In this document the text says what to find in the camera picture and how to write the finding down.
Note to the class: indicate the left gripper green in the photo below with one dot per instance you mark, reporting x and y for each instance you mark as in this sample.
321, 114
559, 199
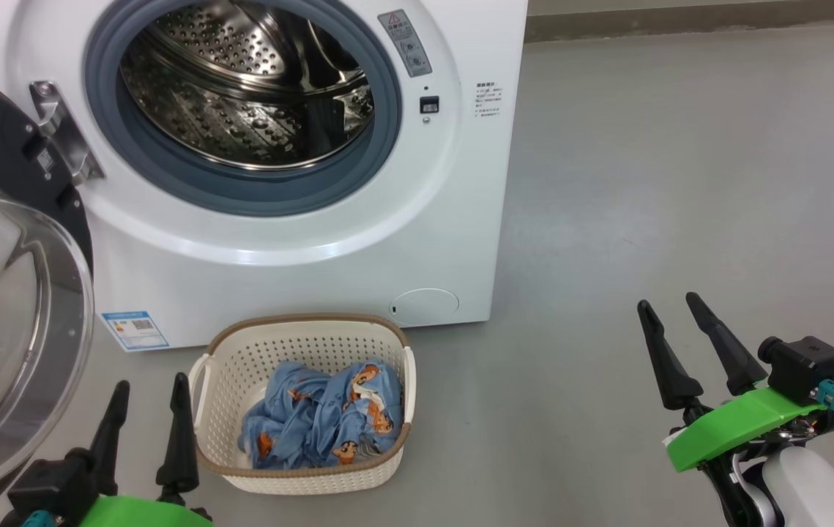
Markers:
138, 514

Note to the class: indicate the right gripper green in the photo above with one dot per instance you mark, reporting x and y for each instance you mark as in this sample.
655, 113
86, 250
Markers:
739, 428

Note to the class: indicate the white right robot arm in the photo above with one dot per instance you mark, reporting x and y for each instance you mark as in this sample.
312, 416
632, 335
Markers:
812, 490

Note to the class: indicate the white front-load washing machine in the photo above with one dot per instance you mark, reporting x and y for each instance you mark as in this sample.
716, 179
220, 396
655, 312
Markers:
314, 278

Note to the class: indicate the grey rubber door gasket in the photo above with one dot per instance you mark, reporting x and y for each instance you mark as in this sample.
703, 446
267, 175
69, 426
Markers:
168, 192

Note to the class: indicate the metal door hinge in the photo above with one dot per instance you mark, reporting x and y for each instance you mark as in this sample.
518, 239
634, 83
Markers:
65, 132

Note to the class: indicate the stainless steel washing machine drum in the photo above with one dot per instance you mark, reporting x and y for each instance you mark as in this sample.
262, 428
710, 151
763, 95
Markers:
241, 110

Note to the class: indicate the black door latch socket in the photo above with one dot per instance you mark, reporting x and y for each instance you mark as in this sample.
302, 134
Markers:
429, 105

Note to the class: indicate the blue energy label sticker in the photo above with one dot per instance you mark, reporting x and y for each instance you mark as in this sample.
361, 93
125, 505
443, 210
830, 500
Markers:
135, 331

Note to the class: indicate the cream perforated laundry basket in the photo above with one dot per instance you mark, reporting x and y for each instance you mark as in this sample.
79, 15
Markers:
241, 351

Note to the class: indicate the round white filter cover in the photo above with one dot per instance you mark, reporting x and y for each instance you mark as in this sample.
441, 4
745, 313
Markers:
424, 307

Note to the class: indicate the small QR code sticker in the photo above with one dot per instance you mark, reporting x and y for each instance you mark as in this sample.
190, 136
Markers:
46, 162

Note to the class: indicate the black printed text label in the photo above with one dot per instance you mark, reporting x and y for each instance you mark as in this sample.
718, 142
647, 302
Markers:
488, 99

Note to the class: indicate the grey warning sticker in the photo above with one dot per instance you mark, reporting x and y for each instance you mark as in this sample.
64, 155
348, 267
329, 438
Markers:
405, 42

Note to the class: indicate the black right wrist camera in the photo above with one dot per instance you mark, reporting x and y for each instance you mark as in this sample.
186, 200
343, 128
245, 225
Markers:
805, 366

